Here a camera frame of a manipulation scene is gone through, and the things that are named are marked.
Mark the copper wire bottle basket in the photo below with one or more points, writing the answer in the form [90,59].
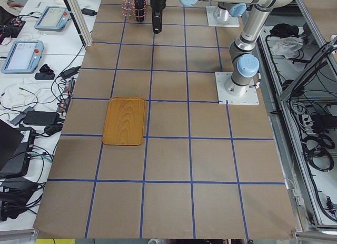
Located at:
[128,10]

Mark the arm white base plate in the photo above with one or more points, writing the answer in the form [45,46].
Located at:
[232,94]
[217,17]

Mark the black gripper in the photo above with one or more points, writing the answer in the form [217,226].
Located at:
[157,3]

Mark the aluminium frame post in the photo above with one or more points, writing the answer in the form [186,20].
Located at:
[79,22]

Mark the white crumpled cloth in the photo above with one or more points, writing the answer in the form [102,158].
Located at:
[288,47]

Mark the black laptop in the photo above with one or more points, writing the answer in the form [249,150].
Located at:
[16,148]

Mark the wooden tray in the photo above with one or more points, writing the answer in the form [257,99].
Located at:
[124,122]

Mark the teach pendant tablet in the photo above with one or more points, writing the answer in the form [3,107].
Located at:
[53,18]
[23,57]

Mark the black power adapter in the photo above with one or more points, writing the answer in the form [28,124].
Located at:
[40,118]

